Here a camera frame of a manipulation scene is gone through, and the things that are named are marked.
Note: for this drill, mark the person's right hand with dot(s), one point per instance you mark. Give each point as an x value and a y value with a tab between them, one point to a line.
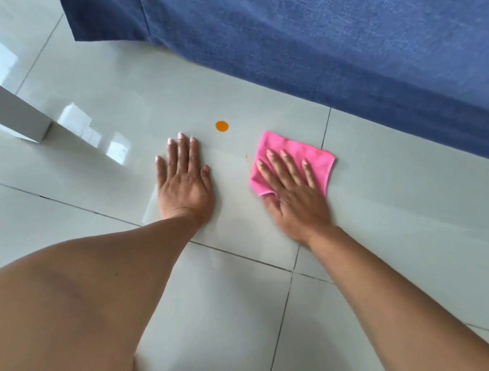
301	210

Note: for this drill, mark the person's left hand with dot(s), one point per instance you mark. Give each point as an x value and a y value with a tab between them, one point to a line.
186	191

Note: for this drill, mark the person's left middle finger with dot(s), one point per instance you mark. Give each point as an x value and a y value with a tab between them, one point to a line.
183	153

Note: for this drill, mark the person's left thumb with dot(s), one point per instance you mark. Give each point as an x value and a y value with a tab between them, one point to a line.
208	179

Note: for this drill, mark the person's left little finger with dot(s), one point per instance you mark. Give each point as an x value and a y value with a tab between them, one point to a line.
160	172

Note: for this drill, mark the person's right middle finger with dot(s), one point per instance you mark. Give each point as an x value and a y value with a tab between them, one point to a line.
280	167

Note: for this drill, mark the person's right thumb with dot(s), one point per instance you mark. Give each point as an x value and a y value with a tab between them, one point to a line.
272	203

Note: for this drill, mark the person's right little finger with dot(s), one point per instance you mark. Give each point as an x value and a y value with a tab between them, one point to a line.
309	174

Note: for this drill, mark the pink microfibre cloth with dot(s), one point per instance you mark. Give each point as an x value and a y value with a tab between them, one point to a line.
316	161

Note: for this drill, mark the person's right forearm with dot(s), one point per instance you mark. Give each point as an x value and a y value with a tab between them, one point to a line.
408	332

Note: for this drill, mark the person's left forearm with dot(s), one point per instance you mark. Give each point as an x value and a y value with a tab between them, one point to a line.
80	287

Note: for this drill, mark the round orange liquid spill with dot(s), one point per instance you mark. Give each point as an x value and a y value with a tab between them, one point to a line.
222	126

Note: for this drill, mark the blue fabric cover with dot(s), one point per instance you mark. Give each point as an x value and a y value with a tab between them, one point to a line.
333	38

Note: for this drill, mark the white furniture leg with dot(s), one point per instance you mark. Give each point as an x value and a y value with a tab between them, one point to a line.
9	107

